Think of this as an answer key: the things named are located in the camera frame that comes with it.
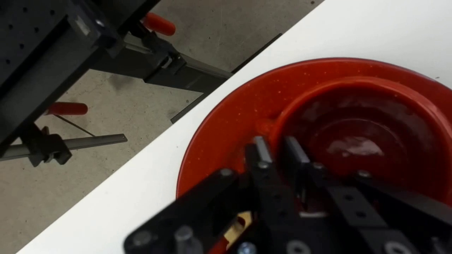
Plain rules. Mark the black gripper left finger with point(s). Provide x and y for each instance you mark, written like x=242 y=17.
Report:
x=273 y=229

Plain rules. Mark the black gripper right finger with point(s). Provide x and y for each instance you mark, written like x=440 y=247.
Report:
x=358 y=227

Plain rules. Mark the red ceramic cup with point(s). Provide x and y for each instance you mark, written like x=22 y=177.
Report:
x=395 y=131

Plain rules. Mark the red round plate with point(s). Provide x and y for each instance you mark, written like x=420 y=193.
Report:
x=255 y=107

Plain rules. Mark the black perforated robot table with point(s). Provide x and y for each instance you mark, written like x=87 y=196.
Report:
x=46 y=45

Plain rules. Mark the orange handled bar clamp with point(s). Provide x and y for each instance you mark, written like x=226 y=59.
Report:
x=169 y=66

